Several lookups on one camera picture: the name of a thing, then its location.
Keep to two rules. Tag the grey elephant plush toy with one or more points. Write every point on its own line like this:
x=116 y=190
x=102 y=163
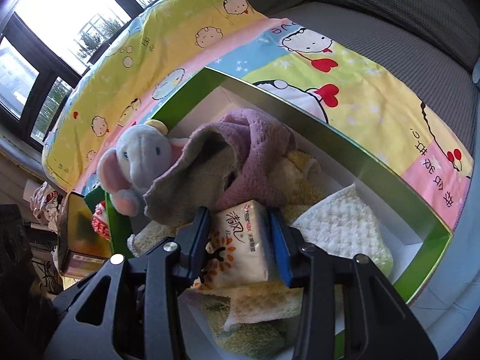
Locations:
x=141 y=155

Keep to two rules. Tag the cream fluffy towel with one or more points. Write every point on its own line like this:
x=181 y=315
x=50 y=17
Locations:
x=257 y=302

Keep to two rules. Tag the purple waffle cloth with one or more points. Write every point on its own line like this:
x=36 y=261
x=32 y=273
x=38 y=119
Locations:
x=222 y=164

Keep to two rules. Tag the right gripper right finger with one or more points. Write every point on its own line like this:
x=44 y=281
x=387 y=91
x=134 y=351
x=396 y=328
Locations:
x=378 y=324

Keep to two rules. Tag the pile of clothes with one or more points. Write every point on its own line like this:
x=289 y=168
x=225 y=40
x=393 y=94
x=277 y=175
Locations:
x=45 y=204

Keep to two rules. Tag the red knitted doll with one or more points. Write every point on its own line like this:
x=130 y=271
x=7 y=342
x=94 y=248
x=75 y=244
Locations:
x=100 y=221

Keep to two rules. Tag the green fluffy towel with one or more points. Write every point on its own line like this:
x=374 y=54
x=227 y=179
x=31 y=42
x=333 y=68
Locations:
x=258 y=341

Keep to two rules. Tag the white waffle cloth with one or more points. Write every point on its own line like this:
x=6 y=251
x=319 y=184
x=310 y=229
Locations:
x=342 y=225

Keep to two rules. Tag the black and gold box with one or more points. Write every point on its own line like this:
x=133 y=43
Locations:
x=81 y=251

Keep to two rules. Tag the green cardboard box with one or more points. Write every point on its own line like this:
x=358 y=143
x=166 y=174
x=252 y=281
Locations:
x=210 y=93

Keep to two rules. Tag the colourful cartoon blanket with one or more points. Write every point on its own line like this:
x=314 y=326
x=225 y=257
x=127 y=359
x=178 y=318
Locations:
x=168 y=43

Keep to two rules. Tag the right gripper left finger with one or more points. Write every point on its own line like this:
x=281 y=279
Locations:
x=128 y=309

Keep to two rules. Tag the tissue pack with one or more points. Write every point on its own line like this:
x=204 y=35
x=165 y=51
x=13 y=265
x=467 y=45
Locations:
x=240 y=249

